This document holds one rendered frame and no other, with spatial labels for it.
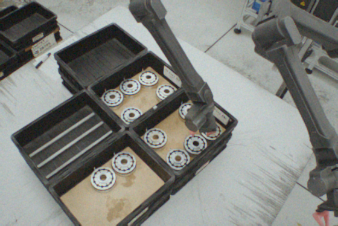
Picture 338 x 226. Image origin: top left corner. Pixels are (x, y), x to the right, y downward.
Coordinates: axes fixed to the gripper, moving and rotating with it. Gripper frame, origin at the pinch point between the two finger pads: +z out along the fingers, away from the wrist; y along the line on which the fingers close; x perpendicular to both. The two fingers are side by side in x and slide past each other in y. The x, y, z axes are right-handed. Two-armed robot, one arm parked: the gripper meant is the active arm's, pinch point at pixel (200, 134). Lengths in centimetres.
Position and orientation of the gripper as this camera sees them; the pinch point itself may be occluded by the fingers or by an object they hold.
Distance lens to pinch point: 133.1
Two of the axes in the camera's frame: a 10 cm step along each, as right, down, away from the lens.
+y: 9.9, -0.6, 1.1
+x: -1.1, -8.1, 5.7
